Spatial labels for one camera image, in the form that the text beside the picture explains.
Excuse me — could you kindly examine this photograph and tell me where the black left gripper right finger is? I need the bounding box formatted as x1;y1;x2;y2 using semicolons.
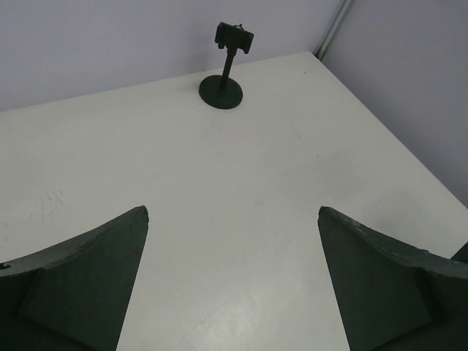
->
317;206;467;350

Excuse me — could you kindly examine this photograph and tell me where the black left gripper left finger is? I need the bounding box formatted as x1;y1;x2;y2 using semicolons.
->
1;206;149;350

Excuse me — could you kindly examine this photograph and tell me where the black phone stand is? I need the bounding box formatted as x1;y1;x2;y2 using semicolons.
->
198;22;254;110

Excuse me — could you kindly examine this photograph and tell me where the aluminium frame post right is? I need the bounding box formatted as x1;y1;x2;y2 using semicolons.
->
313;0;355;61

